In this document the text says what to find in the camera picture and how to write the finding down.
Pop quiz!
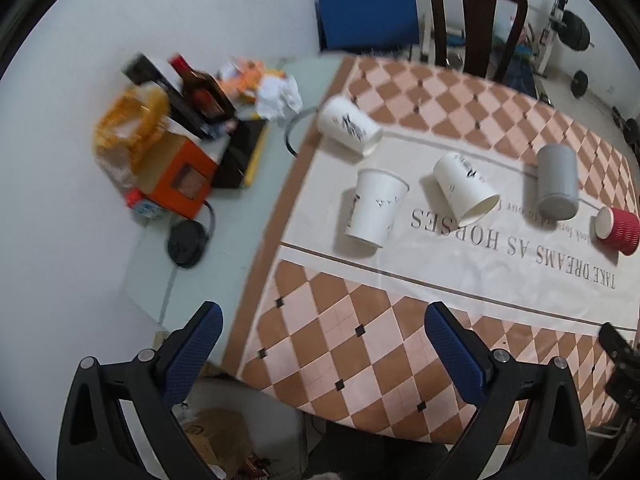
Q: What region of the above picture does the white paper cup with birds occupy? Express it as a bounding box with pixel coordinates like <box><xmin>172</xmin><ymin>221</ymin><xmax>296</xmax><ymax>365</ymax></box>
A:
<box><xmin>345</xmin><ymin>168</ymin><xmax>410</xmax><ymax>248</ymax></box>

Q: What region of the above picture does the red corrugated paper cup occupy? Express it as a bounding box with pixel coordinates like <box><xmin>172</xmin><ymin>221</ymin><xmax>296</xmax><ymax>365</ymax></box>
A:
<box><xmin>594</xmin><ymin>207</ymin><xmax>640</xmax><ymax>256</ymax></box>

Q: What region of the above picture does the white paper cup middle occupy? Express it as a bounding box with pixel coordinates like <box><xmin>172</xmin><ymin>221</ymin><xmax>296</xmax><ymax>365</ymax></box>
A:
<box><xmin>433</xmin><ymin>152</ymin><xmax>500</xmax><ymax>228</ymax></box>

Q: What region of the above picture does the white paper cup far left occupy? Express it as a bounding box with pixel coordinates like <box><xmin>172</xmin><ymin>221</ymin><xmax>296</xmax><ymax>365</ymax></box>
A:
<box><xmin>317</xmin><ymin>96</ymin><xmax>382</xmax><ymax>157</ymax></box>

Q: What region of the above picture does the black round lid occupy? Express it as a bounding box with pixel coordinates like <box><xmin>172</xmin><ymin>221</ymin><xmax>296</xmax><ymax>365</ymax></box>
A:
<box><xmin>166</xmin><ymin>200</ymin><xmax>216</xmax><ymax>269</ymax></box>

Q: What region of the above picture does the small red blue carton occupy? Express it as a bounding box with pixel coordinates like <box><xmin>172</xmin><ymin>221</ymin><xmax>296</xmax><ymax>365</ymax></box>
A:
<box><xmin>125</xmin><ymin>188</ymin><xmax>167</xmax><ymax>220</ymax></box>

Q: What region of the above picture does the checkered brown pink tablecloth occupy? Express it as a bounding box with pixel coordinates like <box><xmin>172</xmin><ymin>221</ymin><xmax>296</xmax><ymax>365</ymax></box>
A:
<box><xmin>220</xmin><ymin>58</ymin><xmax>639</xmax><ymax>443</ymax></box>

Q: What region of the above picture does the orange cardboard box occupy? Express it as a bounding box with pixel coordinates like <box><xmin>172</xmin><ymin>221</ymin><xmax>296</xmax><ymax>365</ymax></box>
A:
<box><xmin>134</xmin><ymin>132</ymin><xmax>218</xmax><ymax>219</ymax></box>

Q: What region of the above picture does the grey ribbed mug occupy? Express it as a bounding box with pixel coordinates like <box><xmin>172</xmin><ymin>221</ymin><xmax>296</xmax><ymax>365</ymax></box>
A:
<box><xmin>537</xmin><ymin>144</ymin><xmax>579</xmax><ymax>221</ymax></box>

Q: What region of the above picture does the black and yellow case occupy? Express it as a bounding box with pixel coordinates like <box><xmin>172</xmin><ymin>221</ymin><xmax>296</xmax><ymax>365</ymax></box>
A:
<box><xmin>212</xmin><ymin>118</ymin><xmax>268</xmax><ymax>190</ymax></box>

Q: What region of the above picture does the orange plastic bag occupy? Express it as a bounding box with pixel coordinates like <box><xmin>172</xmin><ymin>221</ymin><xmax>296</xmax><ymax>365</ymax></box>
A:
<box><xmin>92</xmin><ymin>82</ymin><xmax>169</xmax><ymax>191</ymax></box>

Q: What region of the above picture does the small barbell on floor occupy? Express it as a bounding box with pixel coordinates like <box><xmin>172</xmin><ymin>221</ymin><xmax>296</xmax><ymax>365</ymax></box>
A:
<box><xmin>570</xmin><ymin>70</ymin><xmax>639</xmax><ymax>148</ymax></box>

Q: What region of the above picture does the dark wine bottle red cap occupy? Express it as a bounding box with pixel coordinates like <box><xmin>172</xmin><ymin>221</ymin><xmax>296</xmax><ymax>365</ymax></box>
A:
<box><xmin>168</xmin><ymin>54</ymin><xmax>236</xmax><ymax>124</ymax></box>

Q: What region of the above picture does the crumpled white tissue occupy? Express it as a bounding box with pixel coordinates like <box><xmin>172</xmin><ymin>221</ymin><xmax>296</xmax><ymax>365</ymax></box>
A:
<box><xmin>255</xmin><ymin>74</ymin><xmax>303</xmax><ymax>120</ymax></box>

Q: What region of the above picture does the orange snack wrapper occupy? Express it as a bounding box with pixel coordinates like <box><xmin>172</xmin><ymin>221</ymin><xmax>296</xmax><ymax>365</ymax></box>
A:
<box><xmin>215</xmin><ymin>58</ymin><xmax>286</xmax><ymax>103</ymax></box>

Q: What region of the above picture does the black bottle box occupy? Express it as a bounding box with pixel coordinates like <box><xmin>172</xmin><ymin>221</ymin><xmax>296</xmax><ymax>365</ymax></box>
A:
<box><xmin>122</xmin><ymin>53</ymin><xmax>220</xmax><ymax>141</ymax></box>

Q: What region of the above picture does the barbell with black plates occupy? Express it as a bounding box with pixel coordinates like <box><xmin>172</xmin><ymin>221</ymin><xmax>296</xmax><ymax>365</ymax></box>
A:
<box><xmin>553</xmin><ymin>11</ymin><xmax>591</xmax><ymax>52</ymax></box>

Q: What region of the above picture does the blue folder board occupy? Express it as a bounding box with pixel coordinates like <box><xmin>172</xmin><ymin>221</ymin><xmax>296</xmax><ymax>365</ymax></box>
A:
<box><xmin>316</xmin><ymin>0</ymin><xmax>421</xmax><ymax>52</ymax></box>

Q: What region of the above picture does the dark wooden chair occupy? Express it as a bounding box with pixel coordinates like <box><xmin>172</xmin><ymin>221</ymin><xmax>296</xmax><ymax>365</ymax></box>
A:
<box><xmin>431</xmin><ymin>0</ymin><xmax>528</xmax><ymax>84</ymax></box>

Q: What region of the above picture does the white barbell rack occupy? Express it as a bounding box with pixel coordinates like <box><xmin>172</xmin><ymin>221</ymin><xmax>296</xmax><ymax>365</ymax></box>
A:
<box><xmin>534</xmin><ymin>0</ymin><xmax>568</xmax><ymax>78</ymax></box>

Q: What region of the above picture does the black cable on table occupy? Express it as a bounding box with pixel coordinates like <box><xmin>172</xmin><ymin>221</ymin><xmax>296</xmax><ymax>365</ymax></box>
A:
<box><xmin>282</xmin><ymin>105</ymin><xmax>321</xmax><ymax>160</ymax></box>

